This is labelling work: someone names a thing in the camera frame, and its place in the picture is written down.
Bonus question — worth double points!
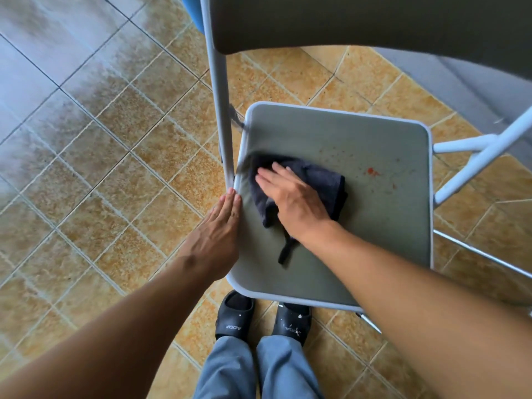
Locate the person's left hand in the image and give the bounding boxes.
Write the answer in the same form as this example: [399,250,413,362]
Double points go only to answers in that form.
[178,188,243,284]

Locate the person's right hand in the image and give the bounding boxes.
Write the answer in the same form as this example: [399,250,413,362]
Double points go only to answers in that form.
[254,162,345,247]

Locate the dark grey cloth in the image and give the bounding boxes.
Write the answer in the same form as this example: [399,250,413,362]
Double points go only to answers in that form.
[248,154,349,266]

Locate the grey folding chair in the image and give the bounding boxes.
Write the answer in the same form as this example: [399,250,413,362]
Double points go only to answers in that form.
[199,0,532,334]

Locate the person's right forearm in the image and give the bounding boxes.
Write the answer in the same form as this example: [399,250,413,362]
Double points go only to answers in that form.
[298,221,532,399]

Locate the person's left forearm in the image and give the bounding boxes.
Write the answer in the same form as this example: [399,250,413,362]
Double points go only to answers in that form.
[0,255,217,399]

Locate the black slipper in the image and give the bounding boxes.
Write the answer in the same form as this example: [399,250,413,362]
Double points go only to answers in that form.
[272,302,313,346]
[215,290,256,341]

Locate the grey trousers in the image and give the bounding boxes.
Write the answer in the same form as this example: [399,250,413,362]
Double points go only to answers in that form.
[193,336,326,399]

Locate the blue plastic object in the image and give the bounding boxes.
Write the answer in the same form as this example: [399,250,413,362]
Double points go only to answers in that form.
[180,0,206,34]

